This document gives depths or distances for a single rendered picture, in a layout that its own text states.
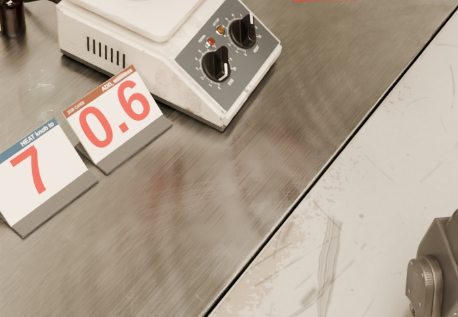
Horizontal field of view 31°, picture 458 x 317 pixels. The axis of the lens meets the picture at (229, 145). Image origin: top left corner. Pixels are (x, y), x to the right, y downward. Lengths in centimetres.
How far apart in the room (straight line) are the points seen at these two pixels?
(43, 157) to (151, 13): 17
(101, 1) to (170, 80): 10
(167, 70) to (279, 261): 21
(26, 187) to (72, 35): 18
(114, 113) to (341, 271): 26
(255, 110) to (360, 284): 22
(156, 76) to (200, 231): 16
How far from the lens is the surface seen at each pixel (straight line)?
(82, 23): 84
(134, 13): 81
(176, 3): 83
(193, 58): 82
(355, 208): 81
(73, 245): 75
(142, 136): 82
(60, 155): 78
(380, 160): 85
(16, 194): 77
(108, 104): 81
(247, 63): 85
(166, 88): 83
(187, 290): 73
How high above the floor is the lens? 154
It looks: 51 degrees down
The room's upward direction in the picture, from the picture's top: 10 degrees clockwise
